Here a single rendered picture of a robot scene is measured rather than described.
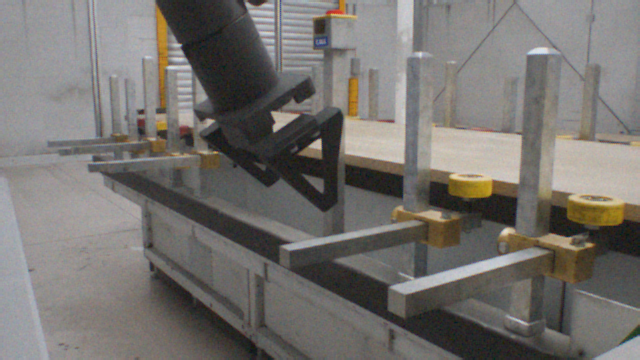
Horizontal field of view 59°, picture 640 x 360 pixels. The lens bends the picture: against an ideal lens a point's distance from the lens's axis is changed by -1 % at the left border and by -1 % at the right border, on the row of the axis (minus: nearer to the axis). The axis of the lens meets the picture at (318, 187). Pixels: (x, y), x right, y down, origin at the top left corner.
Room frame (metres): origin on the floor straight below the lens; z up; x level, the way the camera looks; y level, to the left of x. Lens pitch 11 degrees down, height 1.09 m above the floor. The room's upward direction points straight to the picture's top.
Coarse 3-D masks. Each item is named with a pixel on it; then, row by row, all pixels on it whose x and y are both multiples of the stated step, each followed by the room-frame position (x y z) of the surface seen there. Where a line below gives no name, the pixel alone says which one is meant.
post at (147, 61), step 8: (144, 56) 2.27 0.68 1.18; (144, 64) 2.25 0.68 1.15; (152, 64) 2.27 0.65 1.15; (144, 72) 2.26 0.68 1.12; (152, 72) 2.27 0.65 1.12; (144, 80) 2.26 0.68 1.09; (152, 80) 2.27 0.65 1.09; (144, 88) 2.27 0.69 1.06; (152, 88) 2.27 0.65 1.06; (144, 96) 2.27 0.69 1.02; (152, 96) 2.26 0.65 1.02; (144, 104) 2.27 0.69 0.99; (152, 104) 2.26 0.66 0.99; (144, 112) 2.28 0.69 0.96; (152, 112) 2.26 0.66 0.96; (152, 120) 2.26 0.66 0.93; (152, 128) 2.26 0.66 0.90; (152, 136) 2.26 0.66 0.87
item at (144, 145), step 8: (112, 144) 2.14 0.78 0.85; (120, 144) 2.15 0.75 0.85; (128, 144) 2.17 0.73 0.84; (136, 144) 2.19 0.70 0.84; (144, 144) 2.20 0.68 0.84; (184, 144) 2.29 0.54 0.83; (72, 152) 2.06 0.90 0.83; (80, 152) 2.07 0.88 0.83; (88, 152) 2.08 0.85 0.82; (96, 152) 2.10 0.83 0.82; (104, 152) 2.12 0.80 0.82
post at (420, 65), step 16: (416, 64) 1.03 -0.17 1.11; (432, 64) 1.03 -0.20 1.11; (416, 80) 1.02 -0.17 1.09; (432, 80) 1.04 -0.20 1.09; (416, 96) 1.02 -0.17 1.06; (432, 96) 1.04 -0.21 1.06; (416, 112) 1.02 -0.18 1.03; (416, 128) 1.02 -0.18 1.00; (416, 144) 1.02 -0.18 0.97; (416, 160) 1.02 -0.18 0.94; (416, 176) 1.02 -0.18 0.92; (416, 192) 1.02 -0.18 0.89; (416, 208) 1.02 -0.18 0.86; (416, 256) 1.02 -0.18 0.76; (416, 272) 1.02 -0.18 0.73
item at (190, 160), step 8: (136, 160) 1.70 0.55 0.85; (144, 160) 1.71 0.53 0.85; (152, 160) 1.71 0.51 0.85; (160, 160) 1.73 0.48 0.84; (168, 160) 1.74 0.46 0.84; (176, 160) 1.76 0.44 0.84; (184, 160) 1.77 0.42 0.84; (192, 160) 1.79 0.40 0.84; (200, 160) 1.80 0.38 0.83; (224, 160) 1.85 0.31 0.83; (112, 168) 1.65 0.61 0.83; (120, 168) 1.66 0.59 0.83; (128, 168) 1.67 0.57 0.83; (136, 168) 1.69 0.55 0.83; (144, 168) 1.70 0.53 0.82; (152, 168) 1.71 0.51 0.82; (160, 168) 1.73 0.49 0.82
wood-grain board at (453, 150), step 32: (192, 128) 2.29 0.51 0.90; (352, 128) 2.20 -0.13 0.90; (384, 128) 2.20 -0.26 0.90; (448, 128) 2.20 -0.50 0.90; (352, 160) 1.43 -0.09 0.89; (384, 160) 1.33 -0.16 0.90; (448, 160) 1.33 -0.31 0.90; (480, 160) 1.33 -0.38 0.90; (512, 160) 1.33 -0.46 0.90; (576, 160) 1.33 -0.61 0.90; (608, 160) 1.33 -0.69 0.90; (512, 192) 1.03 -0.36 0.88; (576, 192) 0.94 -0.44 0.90; (608, 192) 0.94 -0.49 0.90
